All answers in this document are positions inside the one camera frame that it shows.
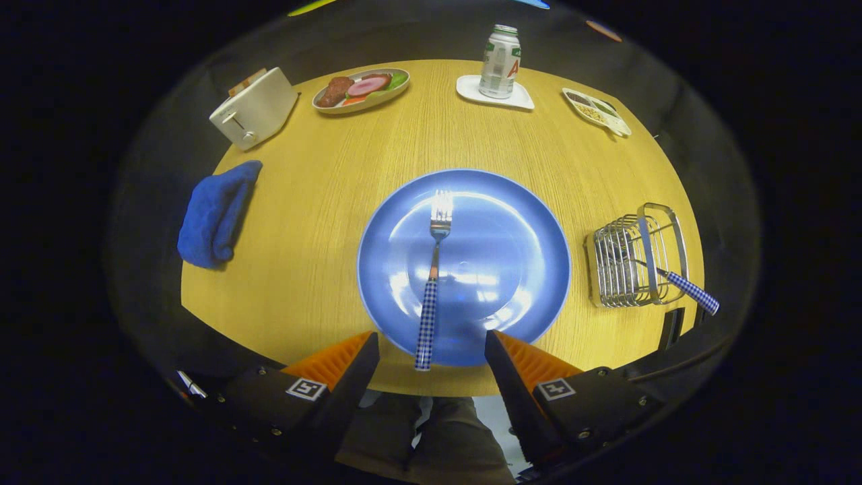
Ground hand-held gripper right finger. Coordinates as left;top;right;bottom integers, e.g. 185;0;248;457
484;329;674;469

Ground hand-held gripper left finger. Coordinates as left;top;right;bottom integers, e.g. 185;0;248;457
202;331;381;465

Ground fork with blue checked handle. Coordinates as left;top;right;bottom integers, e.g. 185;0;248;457
414;189;454;372

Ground spoon with blue checked handle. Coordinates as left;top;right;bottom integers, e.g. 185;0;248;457
599;239;720;316

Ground person's khaki trousers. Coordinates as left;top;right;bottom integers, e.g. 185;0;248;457
335;389;516;485

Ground blue round plate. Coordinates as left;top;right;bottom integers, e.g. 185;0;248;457
356;168;572;368

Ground blue folded cloth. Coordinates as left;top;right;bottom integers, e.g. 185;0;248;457
177;160;263;270

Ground white divided snack tray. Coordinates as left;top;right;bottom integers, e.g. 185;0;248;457
562;88;632;138

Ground white toaster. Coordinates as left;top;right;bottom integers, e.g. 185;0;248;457
209;67;299;152

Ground white square coaster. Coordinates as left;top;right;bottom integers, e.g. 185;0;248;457
456;74;535;111

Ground oval plate of food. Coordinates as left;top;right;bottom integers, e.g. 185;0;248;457
312;68;411;115

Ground brown toast slice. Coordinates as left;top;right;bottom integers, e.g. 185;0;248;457
228;67;267;97

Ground white drink bottle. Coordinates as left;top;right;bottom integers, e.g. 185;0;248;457
479;24;521;100

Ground black cable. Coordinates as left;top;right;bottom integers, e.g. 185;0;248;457
626;337;731;381

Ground metal wire basket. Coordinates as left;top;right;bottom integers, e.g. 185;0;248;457
585;203;690;309

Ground black table bracket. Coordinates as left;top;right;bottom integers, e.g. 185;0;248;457
659;306;686;351

